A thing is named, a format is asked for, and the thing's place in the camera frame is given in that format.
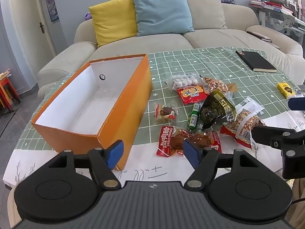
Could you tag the blue wall poster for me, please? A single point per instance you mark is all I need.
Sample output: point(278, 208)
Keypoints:
point(50, 2)

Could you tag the yellow cushion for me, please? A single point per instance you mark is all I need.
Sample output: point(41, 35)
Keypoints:
point(112, 19)

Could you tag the book on sofa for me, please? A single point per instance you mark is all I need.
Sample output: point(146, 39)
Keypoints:
point(258, 35)

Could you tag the green sausage stick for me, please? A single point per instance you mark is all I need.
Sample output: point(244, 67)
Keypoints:
point(193, 118)

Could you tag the small yellow box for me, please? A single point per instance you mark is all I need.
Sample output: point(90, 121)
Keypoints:
point(284, 89)

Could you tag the beige sofa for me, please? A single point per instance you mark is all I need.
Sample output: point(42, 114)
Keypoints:
point(147, 45)

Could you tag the red meat snack packet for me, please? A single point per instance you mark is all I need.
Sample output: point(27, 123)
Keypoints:
point(166, 138)
point(205, 139)

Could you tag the white door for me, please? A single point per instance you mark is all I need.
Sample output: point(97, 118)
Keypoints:
point(26, 35)

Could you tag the clear packet of white balls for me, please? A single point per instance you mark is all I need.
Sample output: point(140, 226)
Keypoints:
point(184, 81)

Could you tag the white desk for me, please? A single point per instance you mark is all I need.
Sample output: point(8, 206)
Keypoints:
point(283, 22)

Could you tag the beige cushion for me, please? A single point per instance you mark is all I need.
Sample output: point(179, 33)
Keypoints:
point(207, 9)

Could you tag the dark green snack packet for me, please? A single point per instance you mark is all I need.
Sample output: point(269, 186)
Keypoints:
point(214, 109)

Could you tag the orange cardboard box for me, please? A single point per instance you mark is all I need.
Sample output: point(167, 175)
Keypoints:
point(133, 105)

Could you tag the striped nut packet white label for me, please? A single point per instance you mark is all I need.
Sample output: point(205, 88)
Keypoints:
point(245, 121)

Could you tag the clear packet of brown nuts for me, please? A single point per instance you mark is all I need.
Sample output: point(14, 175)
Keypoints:
point(215, 84)

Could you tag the black notebook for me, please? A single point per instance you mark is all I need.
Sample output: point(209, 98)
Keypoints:
point(255, 60)

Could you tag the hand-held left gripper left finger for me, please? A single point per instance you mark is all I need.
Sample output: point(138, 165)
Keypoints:
point(116, 153)

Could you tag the light blue cushion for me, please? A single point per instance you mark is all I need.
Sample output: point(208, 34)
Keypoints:
point(162, 14)

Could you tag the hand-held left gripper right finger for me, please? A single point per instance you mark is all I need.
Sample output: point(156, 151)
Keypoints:
point(191, 153)

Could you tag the round pastry packet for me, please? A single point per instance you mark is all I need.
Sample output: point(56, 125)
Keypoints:
point(166, 112)

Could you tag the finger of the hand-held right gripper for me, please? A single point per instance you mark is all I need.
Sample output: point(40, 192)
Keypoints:
point(269, 134)
point(296, 103)

